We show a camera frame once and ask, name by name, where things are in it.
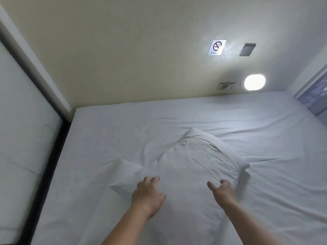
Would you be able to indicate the bed with white sheet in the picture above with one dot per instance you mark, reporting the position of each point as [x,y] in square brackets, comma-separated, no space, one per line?
[276,140]

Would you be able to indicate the black bed frame divider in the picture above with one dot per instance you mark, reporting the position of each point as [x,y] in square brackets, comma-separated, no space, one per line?
[55,160]

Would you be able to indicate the person's left thumb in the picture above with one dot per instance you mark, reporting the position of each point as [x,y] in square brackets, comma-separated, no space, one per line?
[160,197]

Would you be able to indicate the white wall power outlet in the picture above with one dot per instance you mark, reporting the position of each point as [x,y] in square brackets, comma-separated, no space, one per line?
[225,86]

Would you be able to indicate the person's right hand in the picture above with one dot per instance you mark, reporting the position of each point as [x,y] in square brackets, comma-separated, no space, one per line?
[225,195]

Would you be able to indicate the round glowing wall lamp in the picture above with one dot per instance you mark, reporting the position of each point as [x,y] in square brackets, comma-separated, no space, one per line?
[255,82]

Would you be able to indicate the white neighbouring mattress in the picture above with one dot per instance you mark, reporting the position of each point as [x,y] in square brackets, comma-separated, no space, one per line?
[23,130]

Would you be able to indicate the person's left forearm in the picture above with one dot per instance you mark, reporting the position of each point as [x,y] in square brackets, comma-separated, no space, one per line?
[129,228]

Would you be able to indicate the framed wall picture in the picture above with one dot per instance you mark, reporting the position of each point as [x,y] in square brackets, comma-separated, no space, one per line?
[314,95]

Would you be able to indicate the person's right thumb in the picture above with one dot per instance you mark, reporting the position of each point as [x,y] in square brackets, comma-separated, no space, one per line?
[211,187]

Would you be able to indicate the grey wall switch plate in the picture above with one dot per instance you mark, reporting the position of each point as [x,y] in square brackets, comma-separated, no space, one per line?
[247,49]

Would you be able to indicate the white no-smoking wall sign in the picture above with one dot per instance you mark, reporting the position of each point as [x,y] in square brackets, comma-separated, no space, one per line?
[217,47]

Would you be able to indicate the person's left hand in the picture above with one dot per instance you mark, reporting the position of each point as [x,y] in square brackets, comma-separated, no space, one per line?
[145,197]

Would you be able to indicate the person's right forearm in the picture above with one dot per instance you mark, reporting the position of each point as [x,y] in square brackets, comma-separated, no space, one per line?
[251,225]

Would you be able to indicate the white pillow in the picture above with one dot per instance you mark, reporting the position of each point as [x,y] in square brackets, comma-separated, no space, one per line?
[194,163]

